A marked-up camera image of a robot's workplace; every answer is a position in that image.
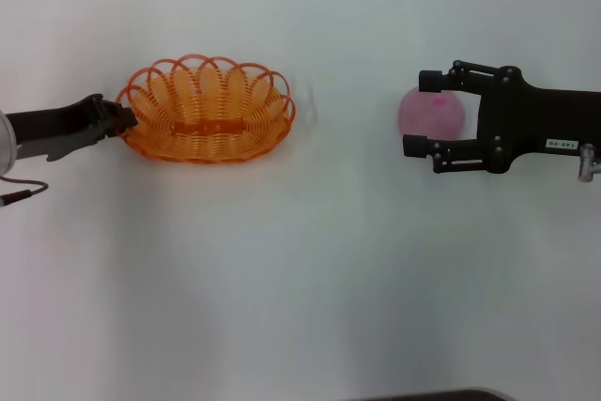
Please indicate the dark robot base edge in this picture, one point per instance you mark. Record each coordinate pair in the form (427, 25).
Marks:
(441, 395)

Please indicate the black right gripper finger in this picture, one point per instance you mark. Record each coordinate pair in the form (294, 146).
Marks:
(415, 146)
(431, 81)

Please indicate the pink peach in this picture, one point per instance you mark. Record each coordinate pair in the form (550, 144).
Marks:
(432, 114)

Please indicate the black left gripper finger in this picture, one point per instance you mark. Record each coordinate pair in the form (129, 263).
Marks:
(119, 115)
(110, 132)

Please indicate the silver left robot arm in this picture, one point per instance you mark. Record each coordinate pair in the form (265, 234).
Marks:
(5, 143)

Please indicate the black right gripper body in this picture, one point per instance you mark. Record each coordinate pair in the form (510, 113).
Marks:
(535, 119)

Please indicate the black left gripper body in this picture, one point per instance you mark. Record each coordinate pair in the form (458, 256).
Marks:
(56, 128)

